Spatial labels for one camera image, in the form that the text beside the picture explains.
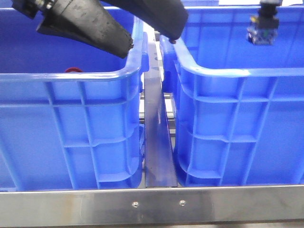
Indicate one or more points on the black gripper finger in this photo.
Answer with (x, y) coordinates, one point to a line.
(168, 17)

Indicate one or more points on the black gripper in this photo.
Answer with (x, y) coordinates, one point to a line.
(85, 21)

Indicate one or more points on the red mushroom push button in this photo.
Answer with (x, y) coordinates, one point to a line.
(73, 69)

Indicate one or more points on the yellow mushroom push button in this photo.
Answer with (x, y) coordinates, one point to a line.
(263, 26)

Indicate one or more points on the left blue plastic bin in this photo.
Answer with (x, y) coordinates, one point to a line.
(68, 131)

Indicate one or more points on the blue plastic bin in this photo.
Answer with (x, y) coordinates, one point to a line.
(68, 131)
(238, 107)

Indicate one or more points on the right blue plastic bin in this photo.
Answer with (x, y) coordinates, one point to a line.
(238, 107)

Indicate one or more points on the dark metal divider bar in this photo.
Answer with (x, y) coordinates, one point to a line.
(158, 163)

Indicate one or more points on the right rail screw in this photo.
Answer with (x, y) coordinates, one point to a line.
(182, 203)

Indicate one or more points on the rail screw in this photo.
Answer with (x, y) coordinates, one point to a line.
(182, 203)
(135, 204)

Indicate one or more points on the left rail screw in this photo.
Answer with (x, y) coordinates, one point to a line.
(135, 204)

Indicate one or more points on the steel front rail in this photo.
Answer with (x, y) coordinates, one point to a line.
(156, 206)

